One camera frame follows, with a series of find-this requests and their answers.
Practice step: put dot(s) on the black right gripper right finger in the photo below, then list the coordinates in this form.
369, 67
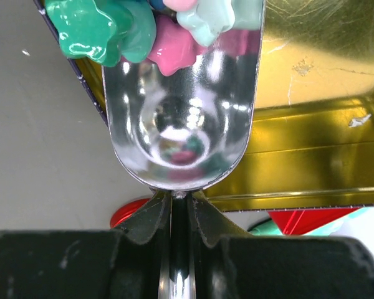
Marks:
229, 262

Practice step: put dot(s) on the green white cloth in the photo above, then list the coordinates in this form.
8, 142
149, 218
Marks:
268, 227

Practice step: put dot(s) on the red round lid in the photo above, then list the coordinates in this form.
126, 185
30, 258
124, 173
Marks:
126, 211

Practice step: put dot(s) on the metal scoop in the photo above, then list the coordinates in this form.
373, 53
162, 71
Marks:
186, 132

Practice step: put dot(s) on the magenta star candy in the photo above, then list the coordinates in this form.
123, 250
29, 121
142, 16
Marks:
174, 47

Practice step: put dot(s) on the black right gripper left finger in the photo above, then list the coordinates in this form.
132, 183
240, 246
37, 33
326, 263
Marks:
128, 261

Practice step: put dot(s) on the mint star candy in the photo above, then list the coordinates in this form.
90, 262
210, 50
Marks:
206, 20

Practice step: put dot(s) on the green star candy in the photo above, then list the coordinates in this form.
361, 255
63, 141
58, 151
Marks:
104, 31

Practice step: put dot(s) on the red box of lollipops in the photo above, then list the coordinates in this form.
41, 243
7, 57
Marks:
299, 222

